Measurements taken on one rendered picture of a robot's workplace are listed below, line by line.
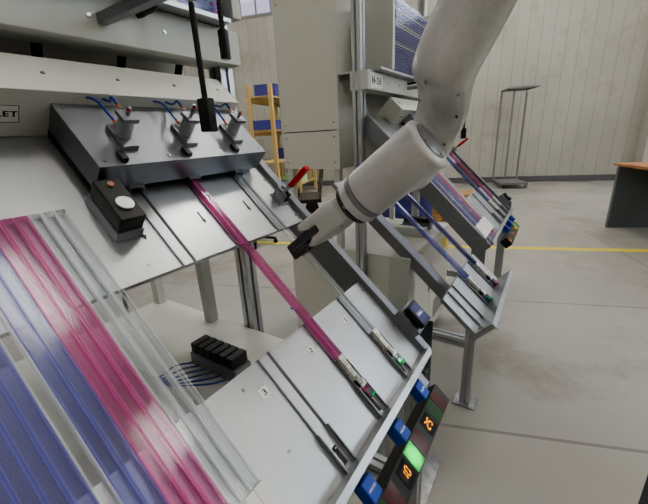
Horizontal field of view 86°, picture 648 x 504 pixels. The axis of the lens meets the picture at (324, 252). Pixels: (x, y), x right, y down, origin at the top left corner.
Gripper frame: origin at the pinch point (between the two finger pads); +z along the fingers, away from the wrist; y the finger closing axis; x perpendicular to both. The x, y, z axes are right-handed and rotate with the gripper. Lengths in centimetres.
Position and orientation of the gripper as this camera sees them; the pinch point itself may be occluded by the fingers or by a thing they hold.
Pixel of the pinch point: (301, 246)
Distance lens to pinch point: 69.2
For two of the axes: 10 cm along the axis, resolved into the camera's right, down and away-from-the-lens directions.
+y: -5.4, 2.9, -7.9
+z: -6.3, 4.7, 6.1
